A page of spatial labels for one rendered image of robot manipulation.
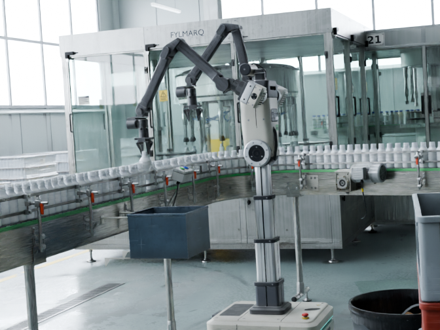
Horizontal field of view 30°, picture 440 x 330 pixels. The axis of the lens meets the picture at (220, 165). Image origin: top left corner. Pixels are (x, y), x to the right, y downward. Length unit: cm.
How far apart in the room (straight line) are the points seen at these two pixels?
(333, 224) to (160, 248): 383
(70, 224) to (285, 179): 240
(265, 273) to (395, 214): 485
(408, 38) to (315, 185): 386
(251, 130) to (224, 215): 335
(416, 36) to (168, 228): 587
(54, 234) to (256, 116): 145
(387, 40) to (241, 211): 278
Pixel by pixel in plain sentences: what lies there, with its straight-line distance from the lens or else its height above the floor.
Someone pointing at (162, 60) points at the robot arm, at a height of 174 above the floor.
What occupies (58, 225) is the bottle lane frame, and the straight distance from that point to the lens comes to 383.
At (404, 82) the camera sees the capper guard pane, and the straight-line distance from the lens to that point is 942.
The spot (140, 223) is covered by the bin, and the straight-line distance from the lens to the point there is 404.
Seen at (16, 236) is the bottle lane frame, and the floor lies 95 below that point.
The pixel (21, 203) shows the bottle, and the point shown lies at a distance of 363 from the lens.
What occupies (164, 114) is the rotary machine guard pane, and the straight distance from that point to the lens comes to 813.
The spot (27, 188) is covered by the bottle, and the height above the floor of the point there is 113.
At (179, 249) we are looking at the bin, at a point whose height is 78.
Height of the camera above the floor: 138
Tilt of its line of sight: 3 degrees down
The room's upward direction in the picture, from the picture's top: 3 degrees counter-clockwise
